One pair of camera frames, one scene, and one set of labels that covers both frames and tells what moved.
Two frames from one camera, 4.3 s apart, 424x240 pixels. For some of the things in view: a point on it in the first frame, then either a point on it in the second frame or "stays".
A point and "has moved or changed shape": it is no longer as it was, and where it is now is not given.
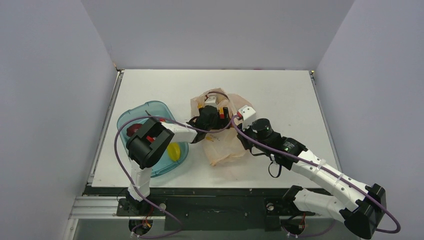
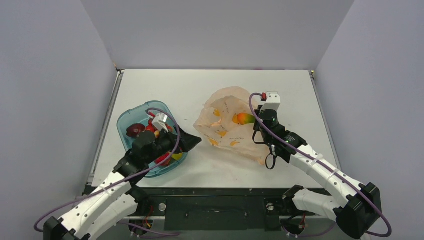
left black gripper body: (218, 123) → (168, 142)
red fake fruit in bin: (131, 129) stays
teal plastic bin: (138, 115) stays
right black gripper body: (245, 139) → (260, 122)
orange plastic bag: (225, 146) has moved or changed shape
